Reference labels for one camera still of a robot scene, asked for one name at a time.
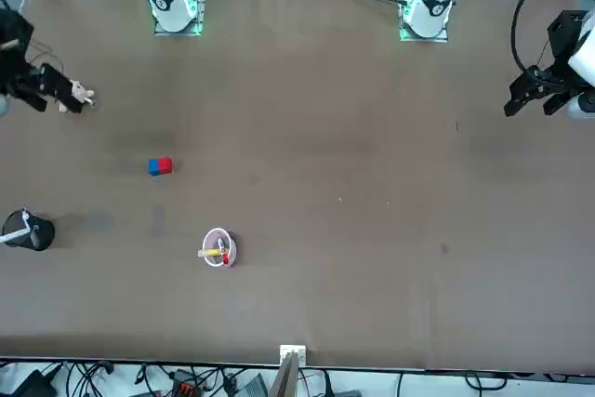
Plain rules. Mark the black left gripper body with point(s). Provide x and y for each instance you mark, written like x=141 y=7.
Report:
x=567 y=39

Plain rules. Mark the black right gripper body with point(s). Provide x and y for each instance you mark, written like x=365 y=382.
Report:
x=14 y=57

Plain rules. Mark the blue magnetic block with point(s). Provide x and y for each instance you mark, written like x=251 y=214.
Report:
x=154 y=167

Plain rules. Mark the red magnetic block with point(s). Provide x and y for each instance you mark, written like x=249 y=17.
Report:
x=166 y=165

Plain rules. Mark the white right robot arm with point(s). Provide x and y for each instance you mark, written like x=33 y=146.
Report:
x=169 y=2

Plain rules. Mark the pink plush toy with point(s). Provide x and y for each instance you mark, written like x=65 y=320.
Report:
x=83 y=92

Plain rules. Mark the black pen cup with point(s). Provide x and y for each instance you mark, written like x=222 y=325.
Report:
x=39 y=234

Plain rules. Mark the white marker with blue cap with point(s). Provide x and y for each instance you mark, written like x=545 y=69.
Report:
x=14 y=234

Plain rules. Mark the yellow pen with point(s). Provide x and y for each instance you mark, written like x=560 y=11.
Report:
x=210 y=253

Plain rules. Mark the clear pink plastic cup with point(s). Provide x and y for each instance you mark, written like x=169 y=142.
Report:
x=232 y=248

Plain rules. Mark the white marker with red cap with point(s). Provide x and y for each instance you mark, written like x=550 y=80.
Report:
x=225 y=257

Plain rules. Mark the large black power brick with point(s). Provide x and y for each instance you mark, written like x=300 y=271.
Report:
x=32 y=385

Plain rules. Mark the orange and black device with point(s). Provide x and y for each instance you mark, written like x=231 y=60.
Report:
x=185 y=388

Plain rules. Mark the grey metal base plate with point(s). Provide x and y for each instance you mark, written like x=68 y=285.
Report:
x=201 y=6
x=403 y=20

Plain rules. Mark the aluminium frame post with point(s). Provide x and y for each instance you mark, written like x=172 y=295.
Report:
x=286 y=378

